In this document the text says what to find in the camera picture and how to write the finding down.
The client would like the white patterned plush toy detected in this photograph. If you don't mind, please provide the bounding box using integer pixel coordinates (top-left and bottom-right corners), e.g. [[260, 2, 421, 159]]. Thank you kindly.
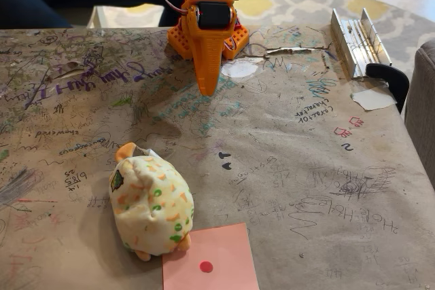
[[108, 142, 195, 262]]

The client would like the grey yellow patterned rug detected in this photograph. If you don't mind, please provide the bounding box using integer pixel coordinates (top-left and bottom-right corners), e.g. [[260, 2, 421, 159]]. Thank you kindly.
[[87, 0, 435, 80]]

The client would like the white furniture leg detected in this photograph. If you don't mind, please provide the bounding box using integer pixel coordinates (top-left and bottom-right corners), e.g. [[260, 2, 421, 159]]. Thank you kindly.
[[87, 6, 107, 29]]

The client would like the brown scribbled paper table cover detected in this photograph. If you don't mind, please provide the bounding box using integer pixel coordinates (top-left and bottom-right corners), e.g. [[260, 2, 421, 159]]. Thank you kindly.
[[0, 24, 435, 290]]

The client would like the pink sticky note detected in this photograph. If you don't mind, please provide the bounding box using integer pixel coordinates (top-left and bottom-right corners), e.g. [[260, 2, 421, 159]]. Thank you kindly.
[[162, 222, 259, 290]]

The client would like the black clamp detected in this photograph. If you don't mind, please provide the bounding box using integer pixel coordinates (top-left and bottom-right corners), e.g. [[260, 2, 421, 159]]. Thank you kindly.
[[366, 63, 411, 114]]

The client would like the grey sofa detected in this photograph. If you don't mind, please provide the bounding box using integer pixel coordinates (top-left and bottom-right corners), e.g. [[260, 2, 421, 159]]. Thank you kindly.
[[404, 40, 435, 189]]

